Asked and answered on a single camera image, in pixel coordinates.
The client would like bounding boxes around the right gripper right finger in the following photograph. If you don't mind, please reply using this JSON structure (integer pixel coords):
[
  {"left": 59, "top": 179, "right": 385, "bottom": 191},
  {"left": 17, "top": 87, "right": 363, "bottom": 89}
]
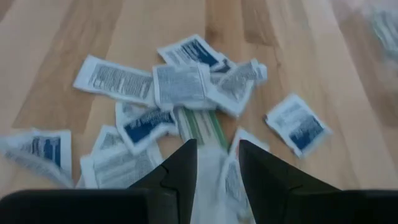
[{"left": 238, "top": 139, "right": 341, "bottom": 224}]

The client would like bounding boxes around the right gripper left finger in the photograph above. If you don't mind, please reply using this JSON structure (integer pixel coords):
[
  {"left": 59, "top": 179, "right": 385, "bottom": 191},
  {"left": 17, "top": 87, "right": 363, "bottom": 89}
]
[{"left": 129, "top": 139, "right": 198, "bottom": 224}]

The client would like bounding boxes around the white bandage strip wrapper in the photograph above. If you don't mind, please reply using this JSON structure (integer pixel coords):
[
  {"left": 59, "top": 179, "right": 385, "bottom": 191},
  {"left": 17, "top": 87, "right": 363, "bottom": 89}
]
[
  {"left": 369, "top": 7, "right": 398, "bottom": 60},
  {"left": 229, "top": 127, "right": 270, "bottom": 156},
  {"left": 191, "top": 146, "right": 229, "bottom": 224}
]

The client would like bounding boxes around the green striped white packet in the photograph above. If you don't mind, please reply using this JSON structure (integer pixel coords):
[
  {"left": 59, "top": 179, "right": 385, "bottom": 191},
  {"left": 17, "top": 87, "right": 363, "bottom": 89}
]
[{"left": 175, "top": 107, "right": 229, "bottom": 150}]

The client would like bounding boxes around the clear plastic bin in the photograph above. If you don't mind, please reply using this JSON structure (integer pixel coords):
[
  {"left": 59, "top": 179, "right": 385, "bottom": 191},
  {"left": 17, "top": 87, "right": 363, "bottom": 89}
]
[{"left": 326, "top": 0, "right": 398, "bottom": 63}]

